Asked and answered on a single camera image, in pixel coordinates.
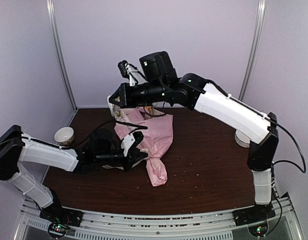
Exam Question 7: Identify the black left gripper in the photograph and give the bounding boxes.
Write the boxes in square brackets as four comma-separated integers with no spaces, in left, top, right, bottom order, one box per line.
[95,147,148,172]

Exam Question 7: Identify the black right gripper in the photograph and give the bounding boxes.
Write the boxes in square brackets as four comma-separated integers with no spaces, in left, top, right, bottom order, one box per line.
[111,78,168,107]

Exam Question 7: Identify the beige printed ribbon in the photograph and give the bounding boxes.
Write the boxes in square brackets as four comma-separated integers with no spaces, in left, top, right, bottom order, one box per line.
[102,147,151,171]

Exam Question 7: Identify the pink wrapping paper sheet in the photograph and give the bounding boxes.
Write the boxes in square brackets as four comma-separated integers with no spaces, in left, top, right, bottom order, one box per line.
[122,107,174,187]

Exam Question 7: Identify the white patterned mug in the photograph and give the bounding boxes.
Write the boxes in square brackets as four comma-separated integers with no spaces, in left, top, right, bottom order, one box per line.
[107,96,128,122]

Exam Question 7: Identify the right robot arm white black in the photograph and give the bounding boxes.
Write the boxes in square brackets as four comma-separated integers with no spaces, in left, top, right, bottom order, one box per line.
[108,51,279,221]

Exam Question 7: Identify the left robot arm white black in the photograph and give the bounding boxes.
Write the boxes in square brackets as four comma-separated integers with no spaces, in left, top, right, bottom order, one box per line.
[0,125,148,222]

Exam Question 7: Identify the white ceramic bowl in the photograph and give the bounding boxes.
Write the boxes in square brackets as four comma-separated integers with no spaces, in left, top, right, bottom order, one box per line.
[54,126,74,146]

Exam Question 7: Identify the white scalloped dish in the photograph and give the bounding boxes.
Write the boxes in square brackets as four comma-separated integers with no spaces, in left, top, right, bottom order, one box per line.
[234,130,250,148]

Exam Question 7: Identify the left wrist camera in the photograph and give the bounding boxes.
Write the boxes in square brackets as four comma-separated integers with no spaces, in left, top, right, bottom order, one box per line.
[121,131,144,156]

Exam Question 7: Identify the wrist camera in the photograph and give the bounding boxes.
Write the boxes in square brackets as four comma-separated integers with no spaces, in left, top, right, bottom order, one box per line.
[121,131,144,156]
[118,60,146,87]

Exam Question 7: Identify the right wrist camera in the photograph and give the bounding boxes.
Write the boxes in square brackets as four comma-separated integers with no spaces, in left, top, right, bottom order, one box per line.
[118,60,146,87]

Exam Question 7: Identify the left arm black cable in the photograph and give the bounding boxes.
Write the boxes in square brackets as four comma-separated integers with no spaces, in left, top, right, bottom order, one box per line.
[0,121,149,156]

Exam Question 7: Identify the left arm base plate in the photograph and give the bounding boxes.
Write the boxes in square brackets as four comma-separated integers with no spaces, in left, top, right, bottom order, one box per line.
[39,208,83,227]

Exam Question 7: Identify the left aluminium frame post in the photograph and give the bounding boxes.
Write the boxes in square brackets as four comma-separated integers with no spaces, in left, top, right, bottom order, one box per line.
[46,0,78,112]

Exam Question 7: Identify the aluminium frame post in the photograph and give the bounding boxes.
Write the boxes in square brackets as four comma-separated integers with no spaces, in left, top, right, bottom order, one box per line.
[239,0,267,101]
[46,0,78,112]

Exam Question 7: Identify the aluminium front rail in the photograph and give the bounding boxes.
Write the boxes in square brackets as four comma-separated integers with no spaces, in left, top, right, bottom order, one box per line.
[11,197,305,240]

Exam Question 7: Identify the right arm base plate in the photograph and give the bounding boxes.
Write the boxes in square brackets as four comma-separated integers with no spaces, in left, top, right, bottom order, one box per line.
[232,204,276,226]

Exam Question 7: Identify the right aluminium frame post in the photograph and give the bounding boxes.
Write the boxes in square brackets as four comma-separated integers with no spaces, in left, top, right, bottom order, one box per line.
[239,0,267,101]

